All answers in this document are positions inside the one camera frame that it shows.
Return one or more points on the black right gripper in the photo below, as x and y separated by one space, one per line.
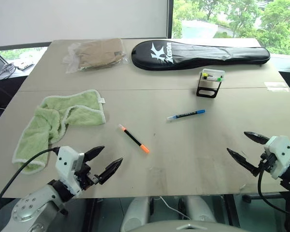
265 163

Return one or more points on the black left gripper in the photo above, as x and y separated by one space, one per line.
85 175

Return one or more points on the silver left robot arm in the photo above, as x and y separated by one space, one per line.
31 207

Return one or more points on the orange-capped black marker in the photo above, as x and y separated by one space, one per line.
133 138

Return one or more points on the blue marker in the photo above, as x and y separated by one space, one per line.
186 114

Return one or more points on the black marker holder stand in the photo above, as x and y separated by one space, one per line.
209 84

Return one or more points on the office chair base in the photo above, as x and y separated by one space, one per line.
261 197

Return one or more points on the white rounded robot leg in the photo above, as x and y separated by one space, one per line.
135 212
200 209

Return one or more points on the green terry towel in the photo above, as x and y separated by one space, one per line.
55 120

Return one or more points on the clear tape strip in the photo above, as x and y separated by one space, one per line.
276 86

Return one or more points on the grey robot torso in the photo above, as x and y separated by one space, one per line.
186 227

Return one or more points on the plastic bag with brown cardboard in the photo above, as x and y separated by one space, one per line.
96 54

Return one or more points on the black racket case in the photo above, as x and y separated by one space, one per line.
198 54

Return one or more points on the dark side desk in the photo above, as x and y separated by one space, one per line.
4 87

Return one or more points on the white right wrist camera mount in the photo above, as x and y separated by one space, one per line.
280 154

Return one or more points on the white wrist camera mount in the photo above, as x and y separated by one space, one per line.
66 164
280 154

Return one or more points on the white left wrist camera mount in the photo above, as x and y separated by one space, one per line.
66 164

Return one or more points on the dark window frame post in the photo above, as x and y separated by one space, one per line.
169 19

